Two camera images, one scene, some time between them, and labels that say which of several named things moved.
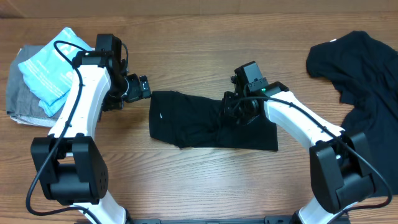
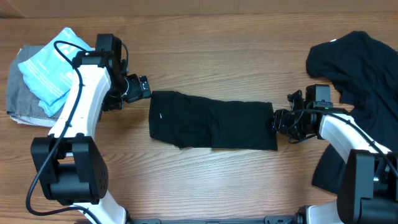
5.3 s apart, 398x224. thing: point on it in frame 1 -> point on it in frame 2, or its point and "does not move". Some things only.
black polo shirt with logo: x=188 y=121 does not move
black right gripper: x=229 y=113 -> x=279 y=119
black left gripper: x=136 y=92 does not move
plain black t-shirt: x=365 y=73 does not move
